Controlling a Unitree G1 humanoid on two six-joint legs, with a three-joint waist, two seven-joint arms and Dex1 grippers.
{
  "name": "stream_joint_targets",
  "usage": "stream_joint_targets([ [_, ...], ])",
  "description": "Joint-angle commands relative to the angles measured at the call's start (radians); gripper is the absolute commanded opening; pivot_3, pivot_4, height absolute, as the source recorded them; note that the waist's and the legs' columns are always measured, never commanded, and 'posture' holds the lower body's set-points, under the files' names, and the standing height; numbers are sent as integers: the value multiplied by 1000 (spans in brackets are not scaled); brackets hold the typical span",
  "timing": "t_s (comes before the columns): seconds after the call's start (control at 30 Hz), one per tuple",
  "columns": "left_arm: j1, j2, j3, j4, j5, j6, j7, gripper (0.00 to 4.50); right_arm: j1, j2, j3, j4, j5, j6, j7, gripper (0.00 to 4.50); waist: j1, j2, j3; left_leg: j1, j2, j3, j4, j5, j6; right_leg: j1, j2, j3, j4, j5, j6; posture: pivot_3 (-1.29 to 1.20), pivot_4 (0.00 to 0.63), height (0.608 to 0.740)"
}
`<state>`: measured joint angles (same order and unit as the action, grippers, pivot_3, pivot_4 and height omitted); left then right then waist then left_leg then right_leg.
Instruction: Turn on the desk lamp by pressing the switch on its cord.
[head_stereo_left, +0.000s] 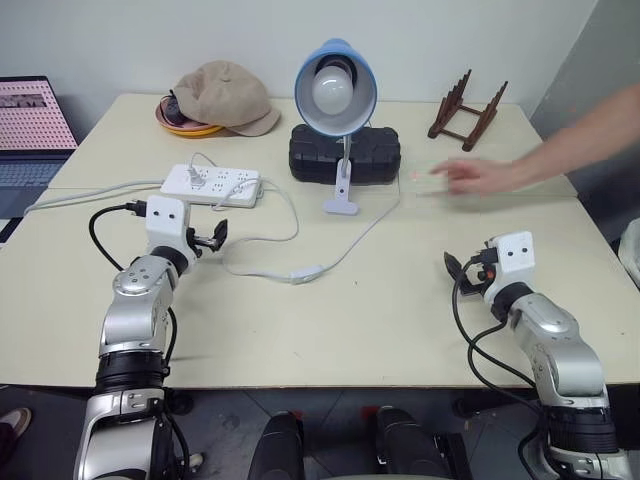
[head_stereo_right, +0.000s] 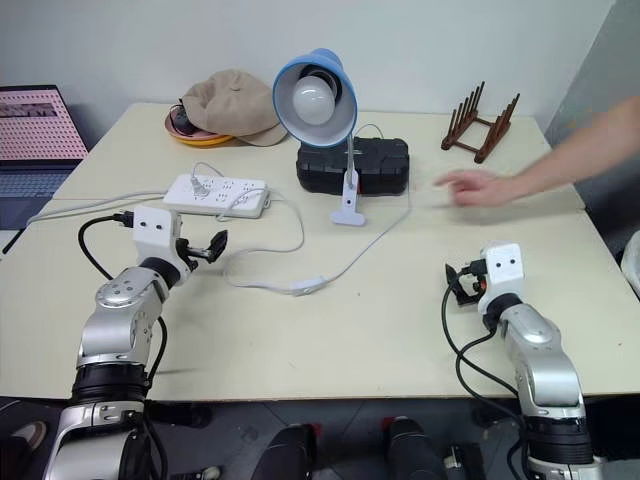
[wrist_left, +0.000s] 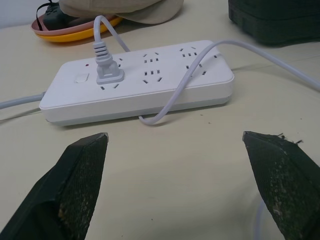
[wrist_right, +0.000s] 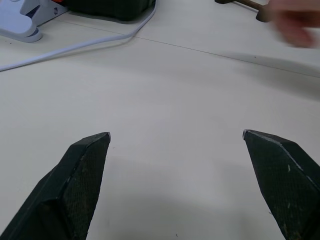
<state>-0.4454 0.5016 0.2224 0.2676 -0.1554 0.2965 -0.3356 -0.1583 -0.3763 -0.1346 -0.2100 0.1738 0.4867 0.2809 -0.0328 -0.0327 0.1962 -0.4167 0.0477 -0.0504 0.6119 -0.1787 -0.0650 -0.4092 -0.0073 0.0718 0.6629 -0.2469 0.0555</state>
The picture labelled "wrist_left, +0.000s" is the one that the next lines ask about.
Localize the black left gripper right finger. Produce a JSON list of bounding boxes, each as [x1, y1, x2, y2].
[[242, 130, 320, 240]]

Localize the stacked pink and yellow plates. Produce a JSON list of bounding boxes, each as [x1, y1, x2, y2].
[[34, 16, 124, 44]]

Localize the black game controller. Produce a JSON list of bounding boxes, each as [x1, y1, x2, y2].
[[36, 0, 83, 31]]

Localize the white power strip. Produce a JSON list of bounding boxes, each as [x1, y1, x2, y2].
[[39, 39, 235, 127]]

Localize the grey plug with white cable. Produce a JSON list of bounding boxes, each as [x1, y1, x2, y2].
[[92, 15, 320, 126]]

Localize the grey power strip cord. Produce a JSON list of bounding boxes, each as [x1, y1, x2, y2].
[[0, 91, 46, 110]]

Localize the beige cloth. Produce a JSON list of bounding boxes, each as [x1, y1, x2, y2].
[[58, 0, 185, 25]]

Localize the pink plate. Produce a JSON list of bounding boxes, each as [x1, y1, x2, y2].
[[31, 14, 118, 37]]

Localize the black foam case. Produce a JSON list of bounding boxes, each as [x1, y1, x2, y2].
[[227, 0, 320, 47]]

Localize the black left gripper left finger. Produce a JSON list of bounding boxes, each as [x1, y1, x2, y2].
[[0, 132, 110, 240]]

